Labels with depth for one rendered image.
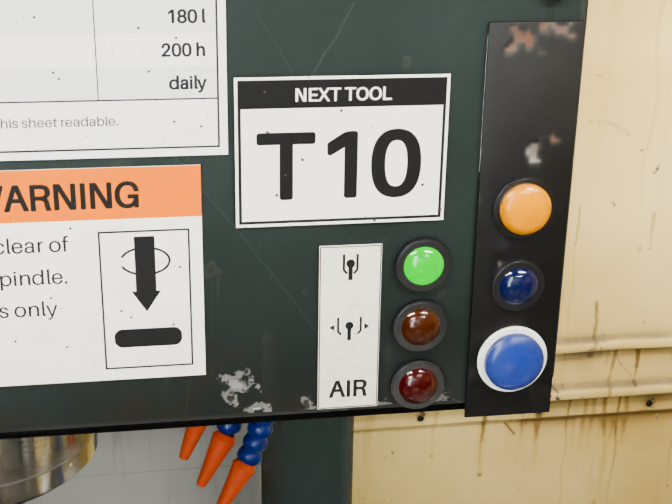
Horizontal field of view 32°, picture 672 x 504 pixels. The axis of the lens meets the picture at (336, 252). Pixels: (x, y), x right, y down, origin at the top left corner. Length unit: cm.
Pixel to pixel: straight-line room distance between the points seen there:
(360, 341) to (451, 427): 127
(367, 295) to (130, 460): 80
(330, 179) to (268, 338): 8
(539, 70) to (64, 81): 21
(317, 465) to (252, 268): 87
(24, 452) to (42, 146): 27
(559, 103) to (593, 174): 118
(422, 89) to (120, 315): 17
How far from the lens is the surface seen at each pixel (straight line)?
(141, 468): 133
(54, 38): 52
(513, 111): 55
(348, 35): 52
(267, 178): 53
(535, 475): 193
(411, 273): 55
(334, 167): 53
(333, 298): 56
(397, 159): 54
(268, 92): 52
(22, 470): 75
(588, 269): 178
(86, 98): 52
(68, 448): 76
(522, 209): 55
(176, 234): 54
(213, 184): 53
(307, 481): 141
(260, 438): 79
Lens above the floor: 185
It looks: 21 degrees down
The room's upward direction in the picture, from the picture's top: 1 degrees clockwise
